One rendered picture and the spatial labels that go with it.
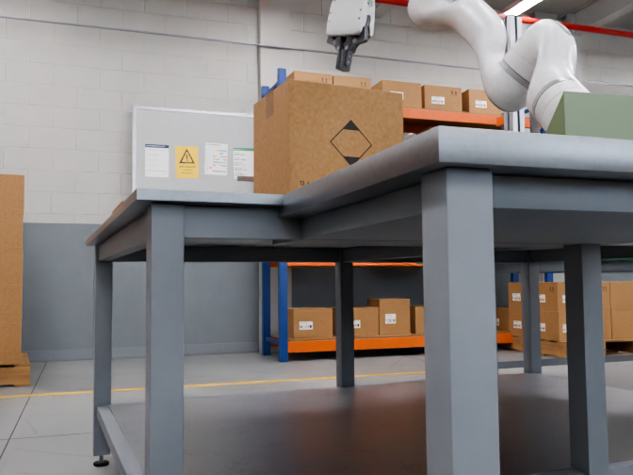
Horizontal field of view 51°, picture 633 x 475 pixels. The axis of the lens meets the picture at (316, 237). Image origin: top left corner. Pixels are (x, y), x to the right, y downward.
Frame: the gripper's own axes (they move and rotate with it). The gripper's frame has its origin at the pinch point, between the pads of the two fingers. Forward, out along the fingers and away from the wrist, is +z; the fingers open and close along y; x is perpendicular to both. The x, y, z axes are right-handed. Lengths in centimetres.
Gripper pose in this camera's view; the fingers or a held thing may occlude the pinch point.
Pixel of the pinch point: (344, 61)
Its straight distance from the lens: 151.7
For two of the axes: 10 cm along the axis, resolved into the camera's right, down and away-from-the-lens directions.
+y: -7.5, -1.3, 6.4
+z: -1.5, 9.9, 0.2
